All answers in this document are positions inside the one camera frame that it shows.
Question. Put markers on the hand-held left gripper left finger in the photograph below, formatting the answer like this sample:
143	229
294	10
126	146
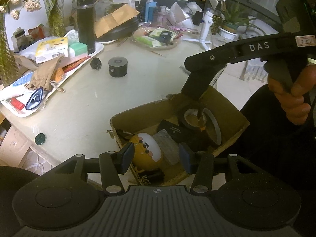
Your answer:
126	158

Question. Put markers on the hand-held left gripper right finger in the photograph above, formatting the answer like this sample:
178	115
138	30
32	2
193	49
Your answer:
186	159

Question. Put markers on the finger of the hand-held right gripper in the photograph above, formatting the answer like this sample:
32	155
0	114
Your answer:
200	79

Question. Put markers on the yellow bear-shaped case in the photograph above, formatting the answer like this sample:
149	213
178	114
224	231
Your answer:
145	158

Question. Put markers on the silver textured strip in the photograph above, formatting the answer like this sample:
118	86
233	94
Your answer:
167	148

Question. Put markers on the small black box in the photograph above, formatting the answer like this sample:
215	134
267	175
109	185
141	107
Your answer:
172	130

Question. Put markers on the amber tape roll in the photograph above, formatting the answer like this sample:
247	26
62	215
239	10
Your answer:
214	128

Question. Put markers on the cardboard box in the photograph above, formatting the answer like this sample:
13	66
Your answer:
138	116

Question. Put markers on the person's right hand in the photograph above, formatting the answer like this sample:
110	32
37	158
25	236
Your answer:
291	98

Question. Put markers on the clear snack bowl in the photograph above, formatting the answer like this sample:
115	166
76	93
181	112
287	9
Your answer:
170	46

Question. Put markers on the potted plant in white pot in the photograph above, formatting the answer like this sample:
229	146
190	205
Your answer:
228	32

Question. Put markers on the thin wooden stick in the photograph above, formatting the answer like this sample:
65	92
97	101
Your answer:
155	52

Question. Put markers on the white gimbal tripod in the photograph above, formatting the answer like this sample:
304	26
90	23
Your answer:
205	27

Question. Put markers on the black snack packet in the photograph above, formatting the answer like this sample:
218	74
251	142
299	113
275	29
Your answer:
166	37

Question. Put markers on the green white wipes pack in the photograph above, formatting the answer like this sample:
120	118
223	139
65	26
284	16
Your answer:
155	32
148	40

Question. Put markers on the white plastic bag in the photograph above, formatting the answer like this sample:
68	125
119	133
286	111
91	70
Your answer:
179	13

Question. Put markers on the pink bottle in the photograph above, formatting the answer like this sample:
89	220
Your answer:
161	17

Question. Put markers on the black cylinder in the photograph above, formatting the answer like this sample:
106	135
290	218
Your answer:
118	70

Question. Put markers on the row of cosmetic boxes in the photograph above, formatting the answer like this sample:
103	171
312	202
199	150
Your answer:
148	8

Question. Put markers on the dark green round cap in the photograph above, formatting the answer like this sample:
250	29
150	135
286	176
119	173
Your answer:
40	139

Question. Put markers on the black zip case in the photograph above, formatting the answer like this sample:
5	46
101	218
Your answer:
123	30

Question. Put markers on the small black knob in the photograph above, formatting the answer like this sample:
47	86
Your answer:
95	64

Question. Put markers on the orange packet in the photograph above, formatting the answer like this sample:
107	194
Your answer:
59	75

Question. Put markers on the brown paper envelope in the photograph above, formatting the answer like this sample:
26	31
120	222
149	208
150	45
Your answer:
111	19

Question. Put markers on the white tray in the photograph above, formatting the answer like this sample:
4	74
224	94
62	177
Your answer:
97	48

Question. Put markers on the pink flat box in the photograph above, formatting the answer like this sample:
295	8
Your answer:
76	63

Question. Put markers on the blue-rimmed black pouch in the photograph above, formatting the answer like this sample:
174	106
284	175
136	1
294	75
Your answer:
34	100

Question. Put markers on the white drawer cabinet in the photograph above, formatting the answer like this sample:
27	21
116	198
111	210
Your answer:
12	145

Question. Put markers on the brown cloth pouch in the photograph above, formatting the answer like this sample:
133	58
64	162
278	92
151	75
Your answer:
44	74

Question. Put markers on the green tissue box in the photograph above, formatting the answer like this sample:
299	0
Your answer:
77	49

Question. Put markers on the small red item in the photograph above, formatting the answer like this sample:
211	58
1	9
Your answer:
17	103

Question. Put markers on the black thermos bottle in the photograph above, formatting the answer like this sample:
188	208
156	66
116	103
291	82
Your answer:
86	27

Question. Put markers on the white blue packet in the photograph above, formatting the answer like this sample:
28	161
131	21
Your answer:
18	82

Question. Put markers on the yellow white carton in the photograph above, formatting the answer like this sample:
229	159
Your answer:
50	48

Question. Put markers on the large glass vase with bamboo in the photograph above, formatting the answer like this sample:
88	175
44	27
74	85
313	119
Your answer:
5	61

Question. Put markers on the small jar with black lid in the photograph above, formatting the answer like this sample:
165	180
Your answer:
19	34

